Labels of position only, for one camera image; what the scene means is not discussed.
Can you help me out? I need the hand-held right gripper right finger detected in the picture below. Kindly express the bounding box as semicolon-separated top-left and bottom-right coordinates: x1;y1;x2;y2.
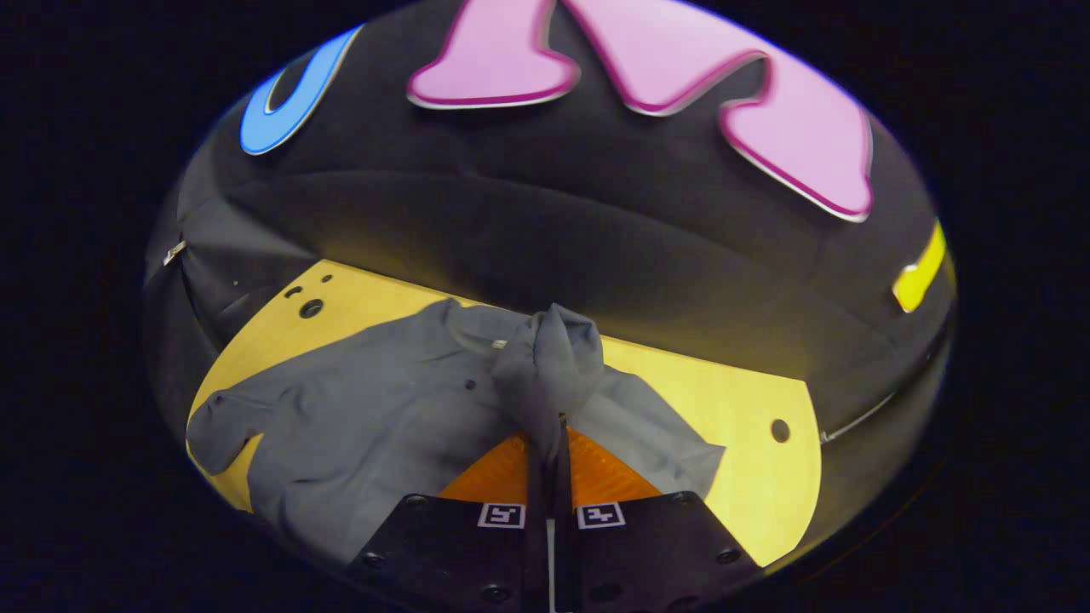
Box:
554;415;763;613

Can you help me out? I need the grey long-sleeved shirt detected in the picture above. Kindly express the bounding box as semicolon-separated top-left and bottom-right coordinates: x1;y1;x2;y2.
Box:
186;298;726;567

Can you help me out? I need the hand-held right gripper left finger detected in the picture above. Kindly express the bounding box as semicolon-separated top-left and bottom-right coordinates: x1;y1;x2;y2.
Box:
349;421;550;613

